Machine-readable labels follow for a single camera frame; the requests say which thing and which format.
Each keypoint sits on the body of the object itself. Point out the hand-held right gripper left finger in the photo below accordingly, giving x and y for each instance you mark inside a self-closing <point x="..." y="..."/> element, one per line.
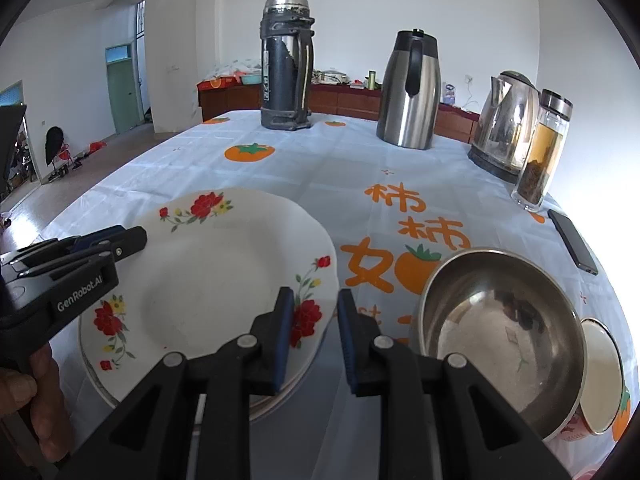
<point x="282" y="340"/>

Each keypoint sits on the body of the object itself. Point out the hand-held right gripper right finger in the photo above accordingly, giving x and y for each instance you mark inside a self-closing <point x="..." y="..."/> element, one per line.
<point x="350" y="340"/>

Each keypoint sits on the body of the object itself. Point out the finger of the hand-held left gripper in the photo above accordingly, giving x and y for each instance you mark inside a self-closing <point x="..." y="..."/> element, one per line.
<point x="97" y="236"/>
<point x="130" y="240"/>

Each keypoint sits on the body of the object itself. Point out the blue pattern plate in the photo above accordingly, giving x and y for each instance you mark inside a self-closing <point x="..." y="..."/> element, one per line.
<point x="265" y="407"/>

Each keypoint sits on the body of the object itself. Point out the red flower plate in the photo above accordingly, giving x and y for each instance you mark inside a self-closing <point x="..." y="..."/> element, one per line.
<point x="200" y="270"/>

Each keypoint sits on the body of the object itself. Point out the stainless steel bowl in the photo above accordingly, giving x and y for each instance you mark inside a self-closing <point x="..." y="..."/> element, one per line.
<point x="500" y="320"/>

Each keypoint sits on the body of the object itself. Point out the person's left hand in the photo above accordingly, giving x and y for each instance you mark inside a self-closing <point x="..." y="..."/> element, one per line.
<point x="50" y="400"/>

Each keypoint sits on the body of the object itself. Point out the red bag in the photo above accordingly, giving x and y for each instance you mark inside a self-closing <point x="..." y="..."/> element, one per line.
<point x="97" y="146"/>

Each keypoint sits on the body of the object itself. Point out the black jacket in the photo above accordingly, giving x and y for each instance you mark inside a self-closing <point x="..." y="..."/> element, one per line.
<point x="54" y="142"/>

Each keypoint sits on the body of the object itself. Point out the dark flat panel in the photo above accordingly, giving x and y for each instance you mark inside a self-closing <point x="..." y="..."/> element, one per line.
<point x="10" y="145"/>

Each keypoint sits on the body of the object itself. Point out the green door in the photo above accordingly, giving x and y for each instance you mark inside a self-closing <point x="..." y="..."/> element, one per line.
<point x="122" y="95"/>

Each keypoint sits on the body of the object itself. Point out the orange box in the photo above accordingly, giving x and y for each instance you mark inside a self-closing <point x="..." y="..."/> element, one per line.
<point x="217" y="84"/>

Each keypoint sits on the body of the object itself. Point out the teal basin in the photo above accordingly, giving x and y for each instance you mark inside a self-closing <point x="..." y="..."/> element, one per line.
<point x="250" y="80"/>

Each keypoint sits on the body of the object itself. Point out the white plastic bag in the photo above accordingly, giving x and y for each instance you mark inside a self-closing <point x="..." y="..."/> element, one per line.
<point x="235" y="67"/>

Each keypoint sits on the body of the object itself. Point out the black thermos jug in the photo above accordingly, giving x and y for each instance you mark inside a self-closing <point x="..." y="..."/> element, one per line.
<point x="277" y="75"/>

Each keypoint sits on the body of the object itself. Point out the steel vacuum carafe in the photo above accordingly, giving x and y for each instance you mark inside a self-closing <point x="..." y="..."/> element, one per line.
<point x="407" y="115"/>

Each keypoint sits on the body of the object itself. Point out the brown wooden sideboard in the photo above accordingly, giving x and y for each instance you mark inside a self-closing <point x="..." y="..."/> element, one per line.
<point x="345" y="100"/>

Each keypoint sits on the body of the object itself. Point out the black smartphone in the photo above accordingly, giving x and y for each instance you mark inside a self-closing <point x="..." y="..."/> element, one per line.
<point x="572" y="240"/>

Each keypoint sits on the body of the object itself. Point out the white pot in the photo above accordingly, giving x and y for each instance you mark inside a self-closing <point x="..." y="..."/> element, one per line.
<point x="332" y="77"/>

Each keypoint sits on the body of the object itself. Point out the green tumbler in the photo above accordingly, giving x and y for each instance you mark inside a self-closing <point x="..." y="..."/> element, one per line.
<point x="372" y="80"/>

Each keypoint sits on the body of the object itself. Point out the white blue-label bottle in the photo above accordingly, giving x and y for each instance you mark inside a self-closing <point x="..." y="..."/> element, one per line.
<point x="448" y="93"/>

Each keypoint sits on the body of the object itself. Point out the steel electric kettle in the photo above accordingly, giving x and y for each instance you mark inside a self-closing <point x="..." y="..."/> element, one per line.
<point x="500" y="120"/>

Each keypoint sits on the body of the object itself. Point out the glass tea bottle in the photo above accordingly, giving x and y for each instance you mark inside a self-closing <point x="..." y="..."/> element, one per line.
<point x="542" y="155"/>

